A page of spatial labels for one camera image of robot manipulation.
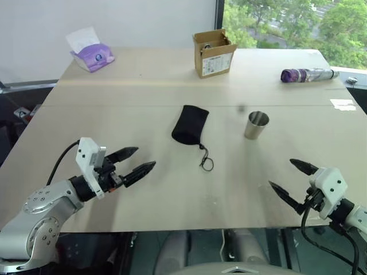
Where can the white paper label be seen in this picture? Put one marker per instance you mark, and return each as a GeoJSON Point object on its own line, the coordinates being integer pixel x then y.
{"type": "Point", "coordinates": [342, 104]}

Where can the open cardboard box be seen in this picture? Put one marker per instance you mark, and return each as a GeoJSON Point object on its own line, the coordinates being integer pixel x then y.
{"type": "Point", "coordinates": [213, 55]}

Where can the silver robot torso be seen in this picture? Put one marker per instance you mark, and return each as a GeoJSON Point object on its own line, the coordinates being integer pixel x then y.
{"type": "Point", "coordinates": [218, 252]}

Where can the stainless steel cup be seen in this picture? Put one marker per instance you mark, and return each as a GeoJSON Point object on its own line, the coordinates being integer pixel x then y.
{"type": "Point", "coordinates": [256, 126]}

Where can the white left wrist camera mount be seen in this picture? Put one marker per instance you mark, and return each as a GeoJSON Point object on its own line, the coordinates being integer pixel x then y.
{"type": "Point", "coordinates": [87, 163]}

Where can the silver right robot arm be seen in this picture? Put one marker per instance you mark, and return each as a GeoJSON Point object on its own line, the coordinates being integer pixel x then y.
{"type": "Point", "coordinates": [355, 216]}

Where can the purple tissue pack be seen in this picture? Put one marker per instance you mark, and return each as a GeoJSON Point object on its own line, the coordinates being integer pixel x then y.
{"type": "Point", "coordinates": [91, 51]}

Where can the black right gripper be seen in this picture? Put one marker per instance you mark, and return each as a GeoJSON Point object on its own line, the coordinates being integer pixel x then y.
{"type": "Point", "coordinates": [314, 199]}

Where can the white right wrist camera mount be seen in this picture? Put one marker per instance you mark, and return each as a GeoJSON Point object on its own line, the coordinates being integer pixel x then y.
{"type": "Point", "coordinates": [329, 189]}

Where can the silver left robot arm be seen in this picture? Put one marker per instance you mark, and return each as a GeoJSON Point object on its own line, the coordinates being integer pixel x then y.
{"type": "Point", "coordinates": [43, 212]}

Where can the folded purple umbrella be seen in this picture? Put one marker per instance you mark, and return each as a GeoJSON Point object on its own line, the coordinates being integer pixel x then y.
{"type": "Point", "coordinates": [308, 75]}

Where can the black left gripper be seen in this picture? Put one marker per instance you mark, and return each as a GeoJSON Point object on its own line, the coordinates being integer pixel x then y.
{"type": "Point", "coordinates": [107, 177]}

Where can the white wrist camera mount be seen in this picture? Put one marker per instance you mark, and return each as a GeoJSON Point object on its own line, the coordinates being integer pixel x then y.
{"type": "Point", "coordinates": [329, 189]}
{"type": "Point", "coordinates": [87, 163]}

